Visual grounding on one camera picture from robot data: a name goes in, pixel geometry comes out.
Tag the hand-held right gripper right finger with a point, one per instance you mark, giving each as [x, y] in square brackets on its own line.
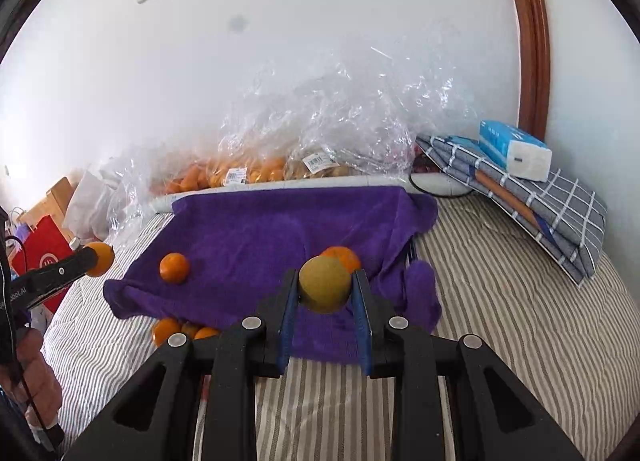
[361, 326]

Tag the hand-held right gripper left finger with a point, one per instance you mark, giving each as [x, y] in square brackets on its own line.
[287, 326]

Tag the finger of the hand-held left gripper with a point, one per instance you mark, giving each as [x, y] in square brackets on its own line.
[55, 276]

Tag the oval orange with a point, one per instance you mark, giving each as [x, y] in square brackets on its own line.
[102, 258]

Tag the round green fruit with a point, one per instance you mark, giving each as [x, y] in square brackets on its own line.
[325, 286]

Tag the large orange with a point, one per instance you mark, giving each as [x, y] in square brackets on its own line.
[345, 257]

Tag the white tray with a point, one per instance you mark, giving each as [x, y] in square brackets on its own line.
[300, 184]

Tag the person's left hand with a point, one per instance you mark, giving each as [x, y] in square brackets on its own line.
[42, 381]

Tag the red paper bag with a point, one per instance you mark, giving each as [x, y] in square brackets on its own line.
[45, 241]

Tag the plastic bottle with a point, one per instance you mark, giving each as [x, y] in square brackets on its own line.
[74, 243]

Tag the white plastic bag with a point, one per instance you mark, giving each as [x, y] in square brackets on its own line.
[87, 206]

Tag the cardboard box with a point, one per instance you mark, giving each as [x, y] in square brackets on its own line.
[55, 196]

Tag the purple towel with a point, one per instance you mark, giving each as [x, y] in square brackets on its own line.
[260, 231]

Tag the crumpled clear plastic sheet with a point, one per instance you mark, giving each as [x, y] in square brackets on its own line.
[130, 196]

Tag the striped bed sheet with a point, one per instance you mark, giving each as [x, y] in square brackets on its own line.
[500, 316]

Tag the clear bag of brown fruit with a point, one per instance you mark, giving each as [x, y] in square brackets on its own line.
[340, 171]

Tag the clear bag of oranges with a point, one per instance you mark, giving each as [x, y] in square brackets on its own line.
[260, 172]

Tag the crumpled clear plastic bag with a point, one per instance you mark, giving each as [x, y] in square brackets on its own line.
[375, 106]

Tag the grey checked folded quilt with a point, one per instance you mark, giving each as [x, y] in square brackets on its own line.
[565, 211]

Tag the blue white tissue pack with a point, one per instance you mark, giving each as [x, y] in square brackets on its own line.
[520, 151]

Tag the brown wooden door frame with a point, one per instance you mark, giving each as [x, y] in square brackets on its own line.
[530, 41]

